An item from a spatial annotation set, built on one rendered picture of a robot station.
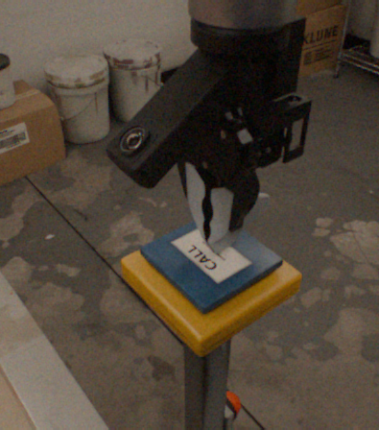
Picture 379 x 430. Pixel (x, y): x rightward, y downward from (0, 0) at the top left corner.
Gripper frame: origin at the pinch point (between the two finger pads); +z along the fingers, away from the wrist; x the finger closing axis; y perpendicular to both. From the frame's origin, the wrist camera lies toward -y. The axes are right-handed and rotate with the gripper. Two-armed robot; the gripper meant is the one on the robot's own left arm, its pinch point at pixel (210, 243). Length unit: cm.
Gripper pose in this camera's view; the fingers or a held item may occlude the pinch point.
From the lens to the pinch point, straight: 46.4
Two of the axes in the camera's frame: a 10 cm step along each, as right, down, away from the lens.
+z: 0.0, 7.7, 6.3
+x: -6.2, -5.0, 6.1
